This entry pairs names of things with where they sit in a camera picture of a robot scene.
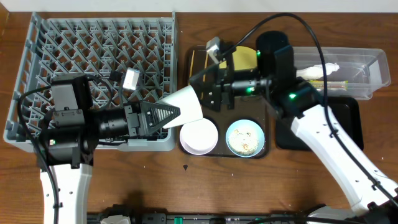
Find white cup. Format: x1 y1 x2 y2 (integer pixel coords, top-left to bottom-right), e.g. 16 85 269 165
158 85 203 129

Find yellow plate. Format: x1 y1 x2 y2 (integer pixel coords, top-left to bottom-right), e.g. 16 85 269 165
218 46 257 72

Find wooden chopstick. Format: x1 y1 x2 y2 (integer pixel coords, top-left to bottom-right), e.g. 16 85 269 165
188 50 195 85
200 53 208 100

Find pink bowl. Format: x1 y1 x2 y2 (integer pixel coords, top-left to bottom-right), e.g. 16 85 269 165
180 118 218 156

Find light blue bowl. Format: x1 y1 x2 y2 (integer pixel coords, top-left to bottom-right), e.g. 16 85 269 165
225 119 266 158

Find white tissue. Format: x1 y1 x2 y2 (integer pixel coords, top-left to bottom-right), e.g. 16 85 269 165
296 63 340 80

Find rice and shell scraps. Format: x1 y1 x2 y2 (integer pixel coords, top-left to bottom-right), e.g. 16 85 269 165
228 128 259 156

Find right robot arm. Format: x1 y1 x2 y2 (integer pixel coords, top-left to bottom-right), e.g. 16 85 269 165
189 31 397 218

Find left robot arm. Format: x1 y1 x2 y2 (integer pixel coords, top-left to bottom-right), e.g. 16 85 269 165
38 73 181 223

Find black waste tray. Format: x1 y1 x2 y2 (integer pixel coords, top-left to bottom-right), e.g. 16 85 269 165
275 96 364 151

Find brown serving tray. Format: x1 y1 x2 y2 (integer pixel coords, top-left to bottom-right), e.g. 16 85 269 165
184 45 271 159

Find grey dish rack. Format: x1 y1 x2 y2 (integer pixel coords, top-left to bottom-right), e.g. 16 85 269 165
3 13 178 152

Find clear plastic bin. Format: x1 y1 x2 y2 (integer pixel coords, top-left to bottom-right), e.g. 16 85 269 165
294 47 391 100

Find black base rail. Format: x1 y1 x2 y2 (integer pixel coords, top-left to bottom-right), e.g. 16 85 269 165
86 205 368 224

